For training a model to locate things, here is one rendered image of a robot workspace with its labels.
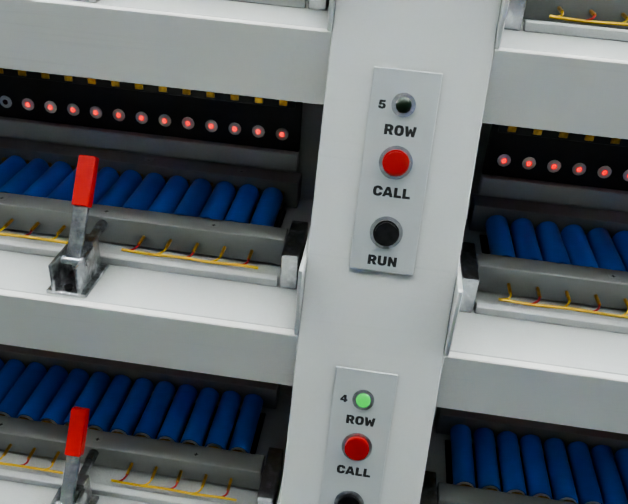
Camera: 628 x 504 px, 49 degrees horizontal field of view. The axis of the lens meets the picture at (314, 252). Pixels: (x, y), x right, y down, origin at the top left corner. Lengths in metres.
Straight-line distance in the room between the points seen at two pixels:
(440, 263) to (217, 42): 0.19
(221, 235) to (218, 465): 0.19
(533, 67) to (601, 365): 0.19
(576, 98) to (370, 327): 0.18
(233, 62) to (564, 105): 0.20
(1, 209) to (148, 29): 0.20
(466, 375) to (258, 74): 0.23
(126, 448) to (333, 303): 0.24
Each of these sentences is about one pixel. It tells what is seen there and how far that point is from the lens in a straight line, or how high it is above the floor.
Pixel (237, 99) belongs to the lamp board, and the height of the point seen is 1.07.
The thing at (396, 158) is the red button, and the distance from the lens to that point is 0.41.
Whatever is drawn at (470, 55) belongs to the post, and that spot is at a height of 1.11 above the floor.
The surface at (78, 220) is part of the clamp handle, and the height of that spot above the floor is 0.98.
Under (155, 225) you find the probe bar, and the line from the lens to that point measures 0.52.
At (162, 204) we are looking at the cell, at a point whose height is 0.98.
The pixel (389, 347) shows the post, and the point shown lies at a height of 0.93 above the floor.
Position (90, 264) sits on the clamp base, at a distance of 0.49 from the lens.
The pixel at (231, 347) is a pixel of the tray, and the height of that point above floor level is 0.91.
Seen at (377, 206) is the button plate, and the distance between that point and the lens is 0.42.
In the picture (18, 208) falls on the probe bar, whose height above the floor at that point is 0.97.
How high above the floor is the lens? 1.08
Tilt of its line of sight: 13 degrees down
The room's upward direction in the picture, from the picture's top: 6 degrees clockwise
